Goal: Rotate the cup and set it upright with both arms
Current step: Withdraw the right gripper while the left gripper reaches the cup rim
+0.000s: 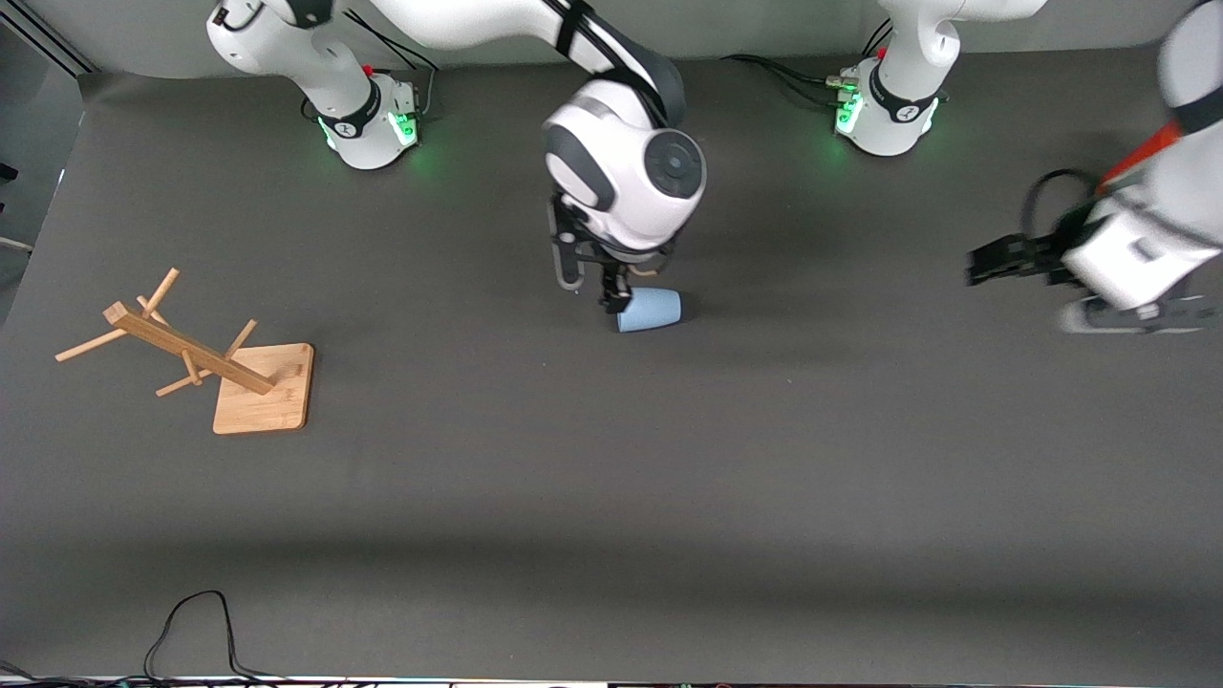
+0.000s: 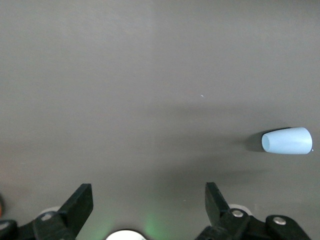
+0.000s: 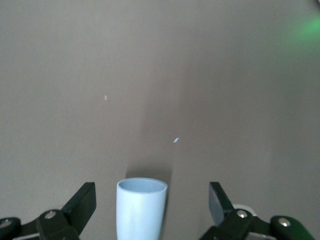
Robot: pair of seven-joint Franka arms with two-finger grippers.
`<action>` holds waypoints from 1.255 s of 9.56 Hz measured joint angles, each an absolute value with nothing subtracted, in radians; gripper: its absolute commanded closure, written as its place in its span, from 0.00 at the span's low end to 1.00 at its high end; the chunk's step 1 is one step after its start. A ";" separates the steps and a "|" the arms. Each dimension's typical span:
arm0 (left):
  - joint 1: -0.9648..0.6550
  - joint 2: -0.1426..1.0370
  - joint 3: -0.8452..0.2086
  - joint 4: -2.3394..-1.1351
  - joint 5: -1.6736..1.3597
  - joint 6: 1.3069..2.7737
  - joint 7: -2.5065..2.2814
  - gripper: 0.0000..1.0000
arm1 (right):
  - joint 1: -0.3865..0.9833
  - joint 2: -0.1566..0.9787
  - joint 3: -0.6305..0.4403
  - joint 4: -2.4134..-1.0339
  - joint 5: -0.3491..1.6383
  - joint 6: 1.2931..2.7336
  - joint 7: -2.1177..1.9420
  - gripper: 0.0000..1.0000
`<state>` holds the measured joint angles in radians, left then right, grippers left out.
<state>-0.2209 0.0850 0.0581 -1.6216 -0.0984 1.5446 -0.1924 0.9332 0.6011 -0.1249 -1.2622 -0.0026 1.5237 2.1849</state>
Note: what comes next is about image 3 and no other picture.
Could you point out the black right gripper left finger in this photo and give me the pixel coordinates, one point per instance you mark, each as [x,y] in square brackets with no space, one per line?
[72,215]

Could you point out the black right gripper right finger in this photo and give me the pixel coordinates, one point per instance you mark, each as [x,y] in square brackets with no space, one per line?
[232,220]

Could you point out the small white speck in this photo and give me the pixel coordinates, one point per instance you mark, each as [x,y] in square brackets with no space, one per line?
[176,140]

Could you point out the light blue plastic cup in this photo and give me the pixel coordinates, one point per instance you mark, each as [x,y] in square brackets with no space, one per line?
[140,210]

